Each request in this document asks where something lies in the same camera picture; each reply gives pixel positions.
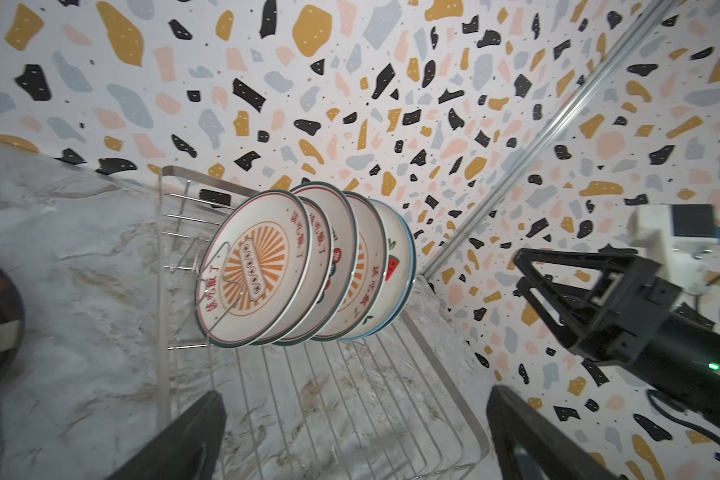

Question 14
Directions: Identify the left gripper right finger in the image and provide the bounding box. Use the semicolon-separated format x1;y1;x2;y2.
486;385;615;479

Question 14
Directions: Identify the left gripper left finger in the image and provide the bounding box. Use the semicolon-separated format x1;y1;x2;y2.
109;390;227;480

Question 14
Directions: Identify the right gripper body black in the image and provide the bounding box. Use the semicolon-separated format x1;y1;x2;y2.
560;253;682;366

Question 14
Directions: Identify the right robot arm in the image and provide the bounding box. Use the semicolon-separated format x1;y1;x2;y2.
514;248;720;429

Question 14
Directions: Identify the orange sunburst plate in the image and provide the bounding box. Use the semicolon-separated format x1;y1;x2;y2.
194;190;312;348

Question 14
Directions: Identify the fruit pattern blue-rim plate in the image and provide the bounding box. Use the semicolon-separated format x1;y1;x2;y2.
342;199;417;341

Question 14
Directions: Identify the orange pattern white plate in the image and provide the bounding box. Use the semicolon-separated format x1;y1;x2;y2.
313;192;388;341

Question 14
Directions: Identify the red pattern white plate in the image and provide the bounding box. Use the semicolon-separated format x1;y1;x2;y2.
276;181;359;346

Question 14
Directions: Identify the metal wire dish rack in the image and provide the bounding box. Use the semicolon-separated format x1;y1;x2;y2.
156;166;495;479

